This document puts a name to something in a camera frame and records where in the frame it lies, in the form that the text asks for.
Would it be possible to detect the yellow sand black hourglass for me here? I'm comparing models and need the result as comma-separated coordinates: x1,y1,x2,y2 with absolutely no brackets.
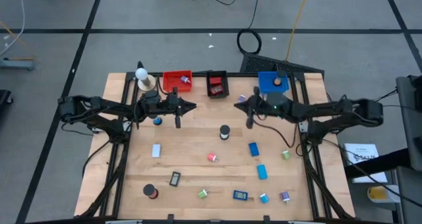
273,69,287,86

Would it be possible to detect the white light bulb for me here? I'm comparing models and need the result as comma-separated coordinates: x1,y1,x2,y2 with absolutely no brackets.
135,67,149,82

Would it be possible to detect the blue digital timer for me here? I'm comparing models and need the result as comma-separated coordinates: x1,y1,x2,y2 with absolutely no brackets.
232,190,249,202

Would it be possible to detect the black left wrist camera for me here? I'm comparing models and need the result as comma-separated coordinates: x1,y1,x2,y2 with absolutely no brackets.
166,92,181,109

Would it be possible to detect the white booklet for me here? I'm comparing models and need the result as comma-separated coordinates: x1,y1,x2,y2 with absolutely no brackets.
343,143,389,184

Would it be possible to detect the yellow tape roll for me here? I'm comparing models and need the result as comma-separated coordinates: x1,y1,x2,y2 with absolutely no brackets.
367,184,402,204

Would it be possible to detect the black aluminium table frame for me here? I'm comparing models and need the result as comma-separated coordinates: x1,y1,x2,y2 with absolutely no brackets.
78,70,355,224

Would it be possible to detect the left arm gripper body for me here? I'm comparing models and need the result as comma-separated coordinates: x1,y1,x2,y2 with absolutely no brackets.
161,86,183,130

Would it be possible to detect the wooden lamp stand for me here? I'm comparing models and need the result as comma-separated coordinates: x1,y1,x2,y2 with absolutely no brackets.
137,74,157,92

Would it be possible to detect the black left camera cable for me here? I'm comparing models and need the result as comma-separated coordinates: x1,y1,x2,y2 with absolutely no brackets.
131,94,142,130

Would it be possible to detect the long yellow cable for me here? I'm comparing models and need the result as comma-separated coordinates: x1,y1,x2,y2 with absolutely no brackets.
285,0,313,62

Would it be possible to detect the black camera cable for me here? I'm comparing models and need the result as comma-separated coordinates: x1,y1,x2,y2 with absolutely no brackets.
252,117,299,149
131,94,142,130

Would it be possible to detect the white sand black hourglass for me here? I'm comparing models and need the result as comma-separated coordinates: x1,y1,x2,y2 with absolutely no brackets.
219,124,231,141

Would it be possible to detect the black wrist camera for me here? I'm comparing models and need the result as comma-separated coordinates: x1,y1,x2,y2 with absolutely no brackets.
250,94,266,111
166,92,181,109

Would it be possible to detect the black floor mat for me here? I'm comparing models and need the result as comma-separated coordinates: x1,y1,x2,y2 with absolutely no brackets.
239,51,326,76

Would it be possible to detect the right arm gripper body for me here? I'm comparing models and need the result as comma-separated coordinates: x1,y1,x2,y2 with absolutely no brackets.
247,86,268,130

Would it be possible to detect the blue plastic basket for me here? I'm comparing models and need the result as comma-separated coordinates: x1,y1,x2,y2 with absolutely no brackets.
257,70,290,95

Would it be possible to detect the black plastic basket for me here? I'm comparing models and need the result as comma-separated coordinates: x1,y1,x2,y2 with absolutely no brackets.
206,70,230,99

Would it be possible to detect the cyan eraser block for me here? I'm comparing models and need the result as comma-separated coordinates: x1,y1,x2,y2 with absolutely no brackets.
256,164,269,181

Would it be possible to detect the black right camera cable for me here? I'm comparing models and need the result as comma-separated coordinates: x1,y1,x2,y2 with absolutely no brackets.
252,117,299,149

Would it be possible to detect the red plastic basket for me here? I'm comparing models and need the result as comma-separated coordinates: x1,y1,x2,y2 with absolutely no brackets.
163,70,194,94

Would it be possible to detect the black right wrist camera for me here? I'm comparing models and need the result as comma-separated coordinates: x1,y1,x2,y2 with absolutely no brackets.
250,94,266,111

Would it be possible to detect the grey floor stand foot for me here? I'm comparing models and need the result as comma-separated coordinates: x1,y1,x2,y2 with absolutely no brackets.
0,58,36,72

